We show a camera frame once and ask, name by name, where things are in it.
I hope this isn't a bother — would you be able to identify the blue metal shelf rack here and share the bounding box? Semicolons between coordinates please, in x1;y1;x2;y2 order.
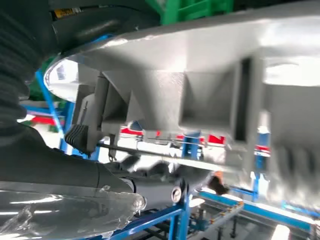
20;33;320;240

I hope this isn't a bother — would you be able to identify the red barrier belt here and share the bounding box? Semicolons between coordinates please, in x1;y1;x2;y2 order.
29;114;272;154

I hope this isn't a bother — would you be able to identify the tall green plastic crate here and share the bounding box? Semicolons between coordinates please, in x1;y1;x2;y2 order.
145;0;235;26

